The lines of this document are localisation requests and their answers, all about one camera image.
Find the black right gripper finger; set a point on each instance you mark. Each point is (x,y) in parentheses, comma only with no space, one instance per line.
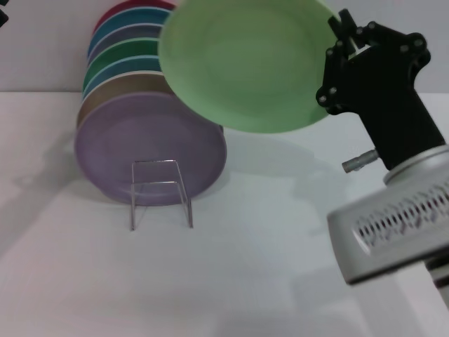
(333,77)
(386,36)

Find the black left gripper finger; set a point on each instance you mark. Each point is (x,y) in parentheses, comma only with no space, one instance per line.
(3,17)

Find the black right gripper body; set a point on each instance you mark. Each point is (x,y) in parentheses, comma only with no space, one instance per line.
(393,105)

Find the light green plate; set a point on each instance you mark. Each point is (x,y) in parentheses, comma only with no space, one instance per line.
(245,66)

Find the crimson red plate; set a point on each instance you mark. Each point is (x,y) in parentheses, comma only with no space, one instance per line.
(119,8)

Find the dark green plate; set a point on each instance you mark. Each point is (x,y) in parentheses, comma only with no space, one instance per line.
(122,47)

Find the grey purple plate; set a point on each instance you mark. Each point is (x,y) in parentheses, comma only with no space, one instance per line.
(129,31)

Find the light blue plate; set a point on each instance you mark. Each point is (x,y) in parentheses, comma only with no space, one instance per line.
(122,65)

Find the teal blue plate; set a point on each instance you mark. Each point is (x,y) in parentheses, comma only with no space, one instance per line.
(133,15)

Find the tan brown plate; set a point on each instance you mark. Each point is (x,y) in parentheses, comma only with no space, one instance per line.
(122,86)

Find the lilac plate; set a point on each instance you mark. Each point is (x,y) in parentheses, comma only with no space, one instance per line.
(140,140)

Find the small grey metal cylinder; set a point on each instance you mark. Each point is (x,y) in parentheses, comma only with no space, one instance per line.
(358,161)

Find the grey vented wrist camera box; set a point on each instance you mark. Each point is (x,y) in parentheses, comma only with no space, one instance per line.
(386,252)

